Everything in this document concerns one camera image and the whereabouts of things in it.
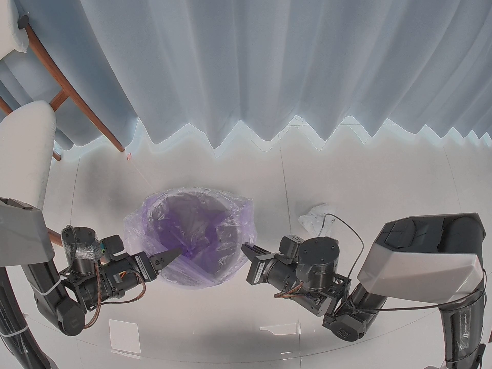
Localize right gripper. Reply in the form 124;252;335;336
247;254;301;291

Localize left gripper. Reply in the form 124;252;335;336
102;252;158;295

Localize purple plastic bag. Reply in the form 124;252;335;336
123;186;257;289

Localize white trash bin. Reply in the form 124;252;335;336
145;188;250;288

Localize crumpled white paper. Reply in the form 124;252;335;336
299;203;337;237

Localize wooden chair with white cushions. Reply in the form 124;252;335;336
0;0;125;245

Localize blue-green curtain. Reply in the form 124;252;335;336
0;0;492;153

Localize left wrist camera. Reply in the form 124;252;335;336
98;235;128;263

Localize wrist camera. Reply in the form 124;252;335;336
279;235;305;264
98;235;128;263

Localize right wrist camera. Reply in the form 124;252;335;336
279;235;305;264

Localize black cable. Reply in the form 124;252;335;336
321;214;483;312

